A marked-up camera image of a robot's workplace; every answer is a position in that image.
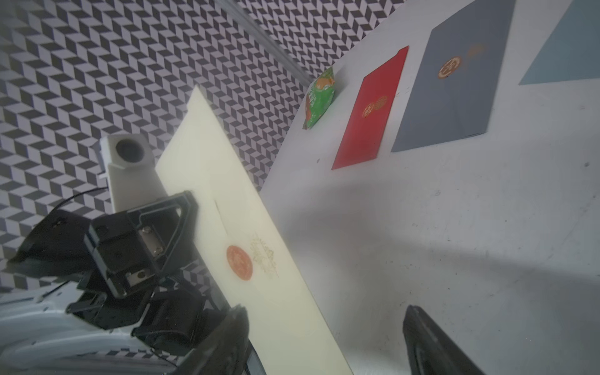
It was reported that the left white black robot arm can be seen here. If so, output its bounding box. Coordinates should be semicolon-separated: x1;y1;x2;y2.
1;192;223;368

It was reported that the dark grey envelope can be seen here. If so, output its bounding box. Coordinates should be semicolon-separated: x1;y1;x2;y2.
392;0;515;153

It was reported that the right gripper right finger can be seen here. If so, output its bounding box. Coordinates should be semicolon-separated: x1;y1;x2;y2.
402;306;484;375

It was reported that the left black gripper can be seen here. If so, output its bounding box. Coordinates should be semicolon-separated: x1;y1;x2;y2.
84;191;198;299

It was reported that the light blue envelope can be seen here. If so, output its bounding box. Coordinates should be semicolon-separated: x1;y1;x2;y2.
520;0;599;85

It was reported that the green snack bag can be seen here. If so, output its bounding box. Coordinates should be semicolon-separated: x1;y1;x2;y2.
303;67;335;130

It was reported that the red envelope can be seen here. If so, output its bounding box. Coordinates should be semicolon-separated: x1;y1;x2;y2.
332;46;409;170

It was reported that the cream yellow envelope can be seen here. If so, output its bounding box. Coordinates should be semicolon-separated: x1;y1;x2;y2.
156;88;351;374

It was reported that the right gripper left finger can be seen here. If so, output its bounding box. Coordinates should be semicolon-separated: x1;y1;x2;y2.
172;306;249;375

